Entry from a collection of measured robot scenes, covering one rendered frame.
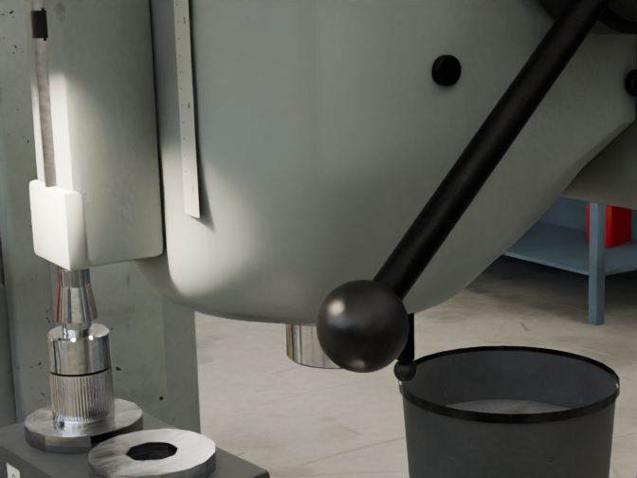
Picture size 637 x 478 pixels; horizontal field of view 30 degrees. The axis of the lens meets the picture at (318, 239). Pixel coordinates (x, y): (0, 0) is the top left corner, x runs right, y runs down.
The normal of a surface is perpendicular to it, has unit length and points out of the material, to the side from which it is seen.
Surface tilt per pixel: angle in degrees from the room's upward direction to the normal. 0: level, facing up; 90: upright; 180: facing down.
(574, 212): 90
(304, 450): 0
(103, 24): 90
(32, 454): 0
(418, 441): 94
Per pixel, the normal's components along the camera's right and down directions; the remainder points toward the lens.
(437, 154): 0.51, 0.45
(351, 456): -0.03, -0.98
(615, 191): -0.74, 0.56
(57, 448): -0.29, 0.19
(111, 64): 0.53, 0.15
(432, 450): -0.78, 0.21
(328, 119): 0.07, 0.19
